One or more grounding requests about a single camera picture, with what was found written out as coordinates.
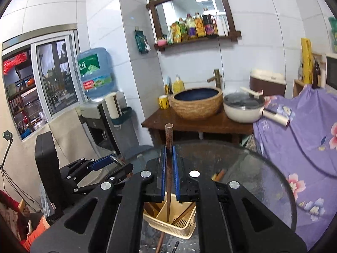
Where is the green oil bottle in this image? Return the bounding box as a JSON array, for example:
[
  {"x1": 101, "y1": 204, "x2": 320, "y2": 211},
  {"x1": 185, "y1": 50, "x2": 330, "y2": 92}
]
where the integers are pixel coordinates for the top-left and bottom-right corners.
[{"x1": 178, "y1": 17, "x2": 188, "y2": 42}]

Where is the paper towel roll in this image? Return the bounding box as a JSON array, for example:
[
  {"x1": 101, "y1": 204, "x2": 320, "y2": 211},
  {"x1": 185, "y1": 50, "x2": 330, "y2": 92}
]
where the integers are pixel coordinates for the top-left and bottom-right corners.
[{"x1": 104, "y1": 92, "x2": 122, "y2": 119}]

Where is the beige cloth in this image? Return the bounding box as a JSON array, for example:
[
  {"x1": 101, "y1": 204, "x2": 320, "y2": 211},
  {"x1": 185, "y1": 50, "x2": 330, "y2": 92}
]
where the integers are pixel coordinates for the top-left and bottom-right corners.
[{"x1": 48, "y1": 108, "x2": 104, "y2": 164}]

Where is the white microwave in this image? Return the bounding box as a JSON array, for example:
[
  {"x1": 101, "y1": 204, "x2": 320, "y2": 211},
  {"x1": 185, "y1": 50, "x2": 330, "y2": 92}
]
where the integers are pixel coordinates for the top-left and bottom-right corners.
[{"x1": 325, "y1": 54, "x2": 337, "y2": 93}]

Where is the dark soy sauce bottle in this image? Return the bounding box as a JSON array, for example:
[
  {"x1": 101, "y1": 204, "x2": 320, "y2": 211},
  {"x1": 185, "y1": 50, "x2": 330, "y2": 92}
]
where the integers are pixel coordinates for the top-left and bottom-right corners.
[{"x1": 202, "y1": 7, "x2": 218, "y2": 37}]

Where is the white spatula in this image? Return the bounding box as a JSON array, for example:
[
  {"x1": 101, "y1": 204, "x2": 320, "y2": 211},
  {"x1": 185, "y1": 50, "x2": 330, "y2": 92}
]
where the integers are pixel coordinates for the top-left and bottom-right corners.
[{"x1": 240, "y1": 86, "x2": 264, "y2": 97}]

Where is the white pot with handle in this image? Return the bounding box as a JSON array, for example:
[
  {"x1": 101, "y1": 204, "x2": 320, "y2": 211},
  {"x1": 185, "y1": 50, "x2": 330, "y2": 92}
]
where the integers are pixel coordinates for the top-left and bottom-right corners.
[{"x1": 223, "y1": 92, "x2": 291, "y2": 127}]

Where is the beige perforated utensil holder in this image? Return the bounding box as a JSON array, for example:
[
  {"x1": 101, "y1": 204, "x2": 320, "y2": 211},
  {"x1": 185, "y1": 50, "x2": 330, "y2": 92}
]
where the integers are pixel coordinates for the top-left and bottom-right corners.
[{"x1": 143, "y1": 194, "x2": 197, "y2": 240}]

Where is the yellow green packet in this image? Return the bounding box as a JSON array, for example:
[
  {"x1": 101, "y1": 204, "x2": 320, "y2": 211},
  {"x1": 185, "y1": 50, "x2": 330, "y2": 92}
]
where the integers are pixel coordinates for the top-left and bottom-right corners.
[{"x1": 170, "y1": 22, "x2": 182, "y2": 44}]

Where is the purple label oil bottle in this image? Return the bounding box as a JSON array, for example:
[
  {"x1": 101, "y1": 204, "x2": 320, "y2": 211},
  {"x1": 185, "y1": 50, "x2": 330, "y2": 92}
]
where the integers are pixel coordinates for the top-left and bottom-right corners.
[{"x1": 186, "y1": 14, "x2": 198, "y2": 39}]

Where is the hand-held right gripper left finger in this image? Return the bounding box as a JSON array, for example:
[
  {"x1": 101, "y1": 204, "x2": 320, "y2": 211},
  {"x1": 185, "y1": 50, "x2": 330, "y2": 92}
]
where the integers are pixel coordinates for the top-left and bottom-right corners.
[{"x1": 30, "y1": 145, "x2": 167, "y2": 253}]

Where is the yellow oil bottle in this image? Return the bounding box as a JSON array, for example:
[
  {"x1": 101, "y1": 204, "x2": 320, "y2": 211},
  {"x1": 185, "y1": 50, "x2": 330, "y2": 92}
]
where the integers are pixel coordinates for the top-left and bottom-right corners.
[{"x1": 195, "y1": 12, "x2": 206, "y2": 38}]

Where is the orange cloth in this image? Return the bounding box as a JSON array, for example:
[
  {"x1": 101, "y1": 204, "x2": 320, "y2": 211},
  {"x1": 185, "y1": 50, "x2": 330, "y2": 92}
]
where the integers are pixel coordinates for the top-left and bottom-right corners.
[{"x1": 21, "y1": 215, "x2": 51, "y2": 251}]

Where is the wooden framed mirror shelf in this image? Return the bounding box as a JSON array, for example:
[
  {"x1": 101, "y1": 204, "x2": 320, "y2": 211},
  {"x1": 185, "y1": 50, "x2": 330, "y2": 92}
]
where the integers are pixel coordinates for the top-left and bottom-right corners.
[{"x1": 146, "y1": 0, "x2": 242, "y2": 52}]

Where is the bronze faucet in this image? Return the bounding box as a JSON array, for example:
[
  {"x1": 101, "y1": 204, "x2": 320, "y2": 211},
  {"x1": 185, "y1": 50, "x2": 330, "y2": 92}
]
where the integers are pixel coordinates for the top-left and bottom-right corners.
[{"x1": 206, "y1": 69, "x2": 222, "y2": 89}]

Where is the brown white rice cooker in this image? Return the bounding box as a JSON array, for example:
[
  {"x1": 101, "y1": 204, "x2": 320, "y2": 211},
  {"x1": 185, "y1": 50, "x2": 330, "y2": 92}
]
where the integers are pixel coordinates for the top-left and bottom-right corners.
[{"x1": 249, "y1": 68, "x2": 288, "y2": 98}]

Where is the wooden counter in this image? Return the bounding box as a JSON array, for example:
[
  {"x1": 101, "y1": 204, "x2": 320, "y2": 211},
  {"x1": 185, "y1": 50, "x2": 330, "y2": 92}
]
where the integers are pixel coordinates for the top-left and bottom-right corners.
[{"x1": 141, "y1": 108, "x2": 255, "y2": 148}]

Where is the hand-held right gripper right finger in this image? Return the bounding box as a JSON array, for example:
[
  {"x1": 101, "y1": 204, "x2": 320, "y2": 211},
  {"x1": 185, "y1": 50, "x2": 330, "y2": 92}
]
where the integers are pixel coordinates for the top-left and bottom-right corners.
[{"x1": 173, "y1": 145, "x2": 307, "y2": 253}]

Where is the green hanging packet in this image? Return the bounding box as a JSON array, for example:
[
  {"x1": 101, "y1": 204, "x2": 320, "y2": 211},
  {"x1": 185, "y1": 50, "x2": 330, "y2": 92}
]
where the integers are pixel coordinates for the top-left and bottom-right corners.
[{"x1": 134, "y1": 27, "x2": 151, "y2": 55}]

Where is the brown glass bottle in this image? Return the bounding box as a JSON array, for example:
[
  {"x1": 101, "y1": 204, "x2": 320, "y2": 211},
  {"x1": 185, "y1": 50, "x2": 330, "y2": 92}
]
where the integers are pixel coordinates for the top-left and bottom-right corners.
[{"x1": 312, "y1": 58, "x2": 322, "y2": 89}]

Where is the teal roll holder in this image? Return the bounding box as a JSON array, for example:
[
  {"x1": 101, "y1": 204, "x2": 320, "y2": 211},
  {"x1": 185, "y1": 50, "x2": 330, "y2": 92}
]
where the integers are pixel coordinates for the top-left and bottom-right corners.
[{"x1": 110, "y1": 106, "x2": 133, "y2": 126}]

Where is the yellow roll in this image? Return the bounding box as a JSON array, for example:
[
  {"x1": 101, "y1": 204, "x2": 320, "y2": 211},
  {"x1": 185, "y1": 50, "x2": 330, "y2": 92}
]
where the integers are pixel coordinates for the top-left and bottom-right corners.
[{"x1": 301, "y1": 37, "x2": 314, "y2": 85}]

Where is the grey water dispenser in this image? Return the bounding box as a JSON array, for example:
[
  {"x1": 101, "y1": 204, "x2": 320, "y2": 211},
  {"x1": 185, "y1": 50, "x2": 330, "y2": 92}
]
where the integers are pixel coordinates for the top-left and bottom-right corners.
[{"x1": 79, "y1": 91, "x2": 140, "y2": 162}]

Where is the small wooden box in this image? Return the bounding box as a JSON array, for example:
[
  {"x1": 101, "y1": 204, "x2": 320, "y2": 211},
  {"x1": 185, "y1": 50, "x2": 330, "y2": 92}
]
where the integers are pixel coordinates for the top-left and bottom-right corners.
[{"x1": 292, "y1": 79, "x2": 306, "y2": 98}]

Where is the yellow soap bottle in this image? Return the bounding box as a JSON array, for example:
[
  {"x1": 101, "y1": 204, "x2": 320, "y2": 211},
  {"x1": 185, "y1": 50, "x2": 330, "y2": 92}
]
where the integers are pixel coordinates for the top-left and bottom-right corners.
[{"x1": 172, "y1": 75, "x2": 185, "y2": 94}]

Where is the sliding window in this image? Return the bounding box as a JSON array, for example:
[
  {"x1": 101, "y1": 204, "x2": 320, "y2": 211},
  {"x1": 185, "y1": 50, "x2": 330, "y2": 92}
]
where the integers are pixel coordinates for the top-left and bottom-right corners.
[{"x1": 2, "y1": 30, "x2": 83, "y2": 141}]

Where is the brown wooden chopstick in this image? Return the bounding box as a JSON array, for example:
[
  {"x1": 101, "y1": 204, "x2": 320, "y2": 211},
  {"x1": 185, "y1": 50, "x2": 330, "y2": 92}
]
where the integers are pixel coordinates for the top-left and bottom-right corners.
[
  {"x1": 157, "y1": 231, "x2": 167, "y2": 253},
  {"x1": 172, "y1": 205, "x2": 197, "y2": 226},
  {"x1": 165, "y1": 123, "x2": 174, "y2": 222},
  {"x1": 212, "y1": 169, "x2": 227, "y2": 182}
]

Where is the blue water jug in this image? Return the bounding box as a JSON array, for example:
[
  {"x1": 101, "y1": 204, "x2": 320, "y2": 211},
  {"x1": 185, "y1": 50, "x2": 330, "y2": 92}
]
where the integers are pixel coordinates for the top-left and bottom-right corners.
[{"x1": 76, "y1": 47, "x2": 116, "y2": 100}]

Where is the woven sink basin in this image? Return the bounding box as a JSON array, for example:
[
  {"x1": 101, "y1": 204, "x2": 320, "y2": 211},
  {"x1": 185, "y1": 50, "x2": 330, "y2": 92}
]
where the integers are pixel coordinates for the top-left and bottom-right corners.
[{"x1": 171, "y1": 87, "x2": 224, "y2": 120}]

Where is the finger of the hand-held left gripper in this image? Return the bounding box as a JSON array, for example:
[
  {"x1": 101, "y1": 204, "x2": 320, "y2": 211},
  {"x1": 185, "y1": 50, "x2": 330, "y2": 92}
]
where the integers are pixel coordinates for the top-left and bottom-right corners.
[
  {"x1": 60, "y1": 153, "x2": 118, "y2": 183},
  {"x1": 63, "y1": 163, "x2": 134, "y2": 196}
]

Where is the purple floral cloth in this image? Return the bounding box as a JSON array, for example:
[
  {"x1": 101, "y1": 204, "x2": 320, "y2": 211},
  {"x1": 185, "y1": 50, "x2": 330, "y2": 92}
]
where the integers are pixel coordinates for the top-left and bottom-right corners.
[{"x1": 252, "y1": 85, "x2": 337, "y2": 249}]

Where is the yellow cup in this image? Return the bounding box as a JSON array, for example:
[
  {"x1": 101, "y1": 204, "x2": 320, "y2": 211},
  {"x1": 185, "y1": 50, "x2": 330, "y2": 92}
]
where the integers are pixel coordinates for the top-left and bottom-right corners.
[{"x1": 158, "y1": 94, "x2": 170, "y2": 110}]

